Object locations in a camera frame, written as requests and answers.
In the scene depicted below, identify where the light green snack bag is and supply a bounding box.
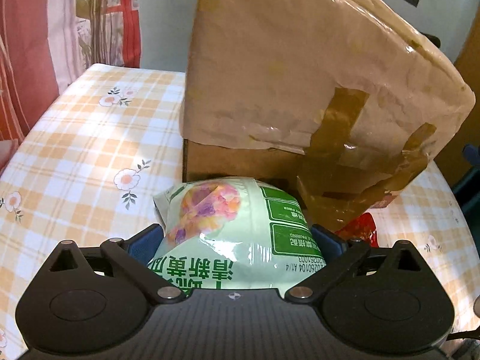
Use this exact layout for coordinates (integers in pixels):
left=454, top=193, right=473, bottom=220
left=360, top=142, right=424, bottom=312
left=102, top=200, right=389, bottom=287
left=147, top=177, right=326, bottom=294

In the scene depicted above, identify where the red snack packet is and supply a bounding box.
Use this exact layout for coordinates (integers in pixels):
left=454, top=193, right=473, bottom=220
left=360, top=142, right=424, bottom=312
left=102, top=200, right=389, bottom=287
left=335, top=212, right=379, bottom=248

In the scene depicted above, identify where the checkered floral bed sheet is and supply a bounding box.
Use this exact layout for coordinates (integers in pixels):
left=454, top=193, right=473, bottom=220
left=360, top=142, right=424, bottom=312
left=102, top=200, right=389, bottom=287
left=1, top=64, right=479, bottom=359

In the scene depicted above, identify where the brown cardboard box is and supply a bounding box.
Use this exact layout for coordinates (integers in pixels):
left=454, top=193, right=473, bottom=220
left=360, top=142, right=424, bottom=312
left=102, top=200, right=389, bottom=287
left=182, top=0, right=475, bottom=231

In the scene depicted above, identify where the red printed backdrop curtain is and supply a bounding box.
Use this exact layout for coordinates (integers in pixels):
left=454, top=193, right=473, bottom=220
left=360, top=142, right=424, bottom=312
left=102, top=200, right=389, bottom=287
left=1, top=0, right=142, bottom=166

